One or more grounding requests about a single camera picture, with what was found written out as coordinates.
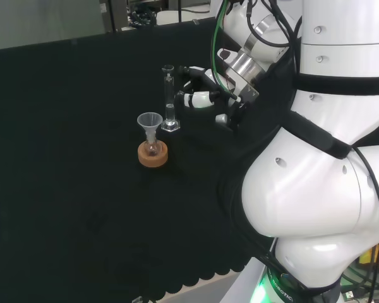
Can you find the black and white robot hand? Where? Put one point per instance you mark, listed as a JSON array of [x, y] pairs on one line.
[[202, 99]]

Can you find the clear glass graduated cylinder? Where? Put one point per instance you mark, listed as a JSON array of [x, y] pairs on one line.
[[168, 94]]

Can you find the clear plastic funnel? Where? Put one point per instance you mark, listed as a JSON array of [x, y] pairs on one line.
[[150, 121]]

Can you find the round-bottom glass flask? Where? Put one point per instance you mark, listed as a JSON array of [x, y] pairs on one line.
[[152, 149]]

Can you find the black bench cloth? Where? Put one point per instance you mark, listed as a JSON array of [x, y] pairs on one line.
[[66, 158]]

